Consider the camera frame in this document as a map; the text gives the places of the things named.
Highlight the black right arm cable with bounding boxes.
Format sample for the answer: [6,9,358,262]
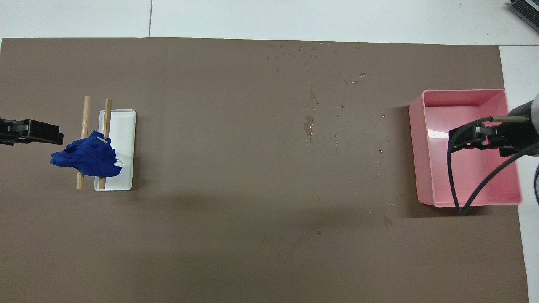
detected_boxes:
[447,117,539,215]

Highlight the wooden rack rod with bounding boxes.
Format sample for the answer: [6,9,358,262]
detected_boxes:
[76,96,91,190]
[99,99,112,190]

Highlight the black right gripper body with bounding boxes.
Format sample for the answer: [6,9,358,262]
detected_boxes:
[484,101,539,158]

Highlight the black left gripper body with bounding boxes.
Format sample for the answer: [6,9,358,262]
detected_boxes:
[0,119,31,146]

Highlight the grey ribbed device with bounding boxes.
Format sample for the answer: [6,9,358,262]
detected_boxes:
[507,0,539,27]

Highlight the brown table mat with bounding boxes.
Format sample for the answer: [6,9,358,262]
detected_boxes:
[0,37,530,303]

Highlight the blue towel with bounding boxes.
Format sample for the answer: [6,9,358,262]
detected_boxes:
[51,131,123,178]

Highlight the pink plastic bin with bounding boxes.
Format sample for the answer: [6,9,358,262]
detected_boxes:
[408,89,523,208]

